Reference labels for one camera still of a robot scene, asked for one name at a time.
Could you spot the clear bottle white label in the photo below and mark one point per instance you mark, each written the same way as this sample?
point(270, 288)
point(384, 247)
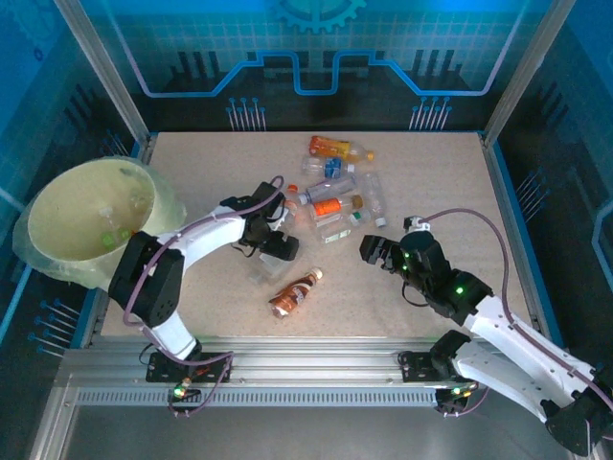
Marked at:
point(268, 273)

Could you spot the clear bottle green white cap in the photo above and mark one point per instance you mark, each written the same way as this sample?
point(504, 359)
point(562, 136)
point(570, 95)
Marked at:
point(355, 219)

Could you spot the small orange cap bottle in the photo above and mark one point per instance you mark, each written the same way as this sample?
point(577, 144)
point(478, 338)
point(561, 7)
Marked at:
point(291, 189)

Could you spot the clear bottle small green print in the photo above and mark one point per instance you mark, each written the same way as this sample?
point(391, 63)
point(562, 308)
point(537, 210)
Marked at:
point(335, 235)

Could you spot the brown coffee drink bottle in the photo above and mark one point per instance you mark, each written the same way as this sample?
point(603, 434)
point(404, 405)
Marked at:
point(294, 293)

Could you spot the tall clear bottle white cap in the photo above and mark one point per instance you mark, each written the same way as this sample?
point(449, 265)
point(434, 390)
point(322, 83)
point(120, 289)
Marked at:
point(376, 196)

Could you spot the clear bottle orange label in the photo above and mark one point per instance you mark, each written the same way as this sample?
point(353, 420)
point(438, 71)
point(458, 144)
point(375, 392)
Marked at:
point(326, 207)

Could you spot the clear bottle grey label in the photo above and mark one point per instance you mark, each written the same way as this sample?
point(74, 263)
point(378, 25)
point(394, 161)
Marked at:
point(330, 188)

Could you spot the clear bottle blue label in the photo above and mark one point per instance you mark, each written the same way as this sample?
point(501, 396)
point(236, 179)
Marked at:
point(333, 167)

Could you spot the orange label juice bottle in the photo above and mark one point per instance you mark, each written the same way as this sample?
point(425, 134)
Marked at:
point(330, 146)

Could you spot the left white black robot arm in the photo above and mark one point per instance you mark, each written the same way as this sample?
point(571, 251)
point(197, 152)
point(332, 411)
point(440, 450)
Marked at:
point(206, 235)

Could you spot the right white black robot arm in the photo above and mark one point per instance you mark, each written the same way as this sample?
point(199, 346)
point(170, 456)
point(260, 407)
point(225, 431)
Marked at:
point(507, 340)

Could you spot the small lit controller board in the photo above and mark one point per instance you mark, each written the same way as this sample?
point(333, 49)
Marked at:
point(455, 390)
point(179, 390)

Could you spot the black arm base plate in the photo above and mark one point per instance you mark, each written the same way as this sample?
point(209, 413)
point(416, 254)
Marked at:
point(158, 371)
point(414, 366)

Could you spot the aluminium extrusion rail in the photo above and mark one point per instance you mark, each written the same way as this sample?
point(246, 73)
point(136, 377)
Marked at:
point(311, 359)

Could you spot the aluminium frame post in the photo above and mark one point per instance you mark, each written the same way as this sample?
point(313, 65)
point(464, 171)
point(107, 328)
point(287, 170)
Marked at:
point(527, 72)
point(106, 72)

